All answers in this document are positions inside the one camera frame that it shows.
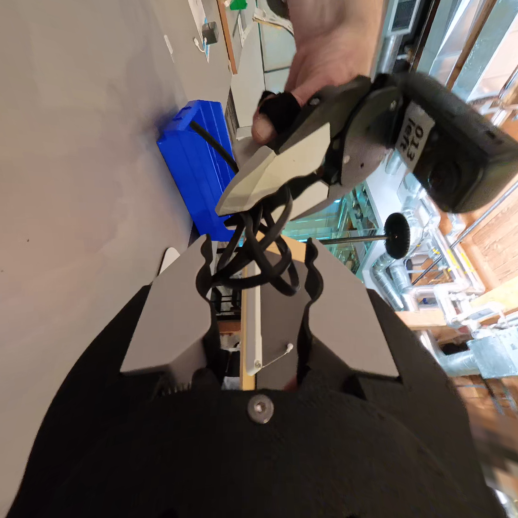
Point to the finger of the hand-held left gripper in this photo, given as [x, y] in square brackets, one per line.
[307, 202]
[267, 174]

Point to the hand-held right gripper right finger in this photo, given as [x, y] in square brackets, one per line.
[352, 324]

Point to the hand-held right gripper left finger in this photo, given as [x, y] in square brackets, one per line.
[166, 324]

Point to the blue plastic bin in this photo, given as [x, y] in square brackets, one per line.
[198, 162]

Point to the white curved object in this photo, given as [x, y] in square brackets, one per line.
[271, 19]

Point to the person's left hand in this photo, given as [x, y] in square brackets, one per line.
[332, 40]

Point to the black wood-rimmed board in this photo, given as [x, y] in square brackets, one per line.
[279, 324]

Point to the black pole stand with disc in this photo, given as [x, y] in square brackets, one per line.
[396, 235]

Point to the green box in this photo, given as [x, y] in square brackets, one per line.
[237, 4]

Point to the white board rail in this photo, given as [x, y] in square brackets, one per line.
[251, 324]

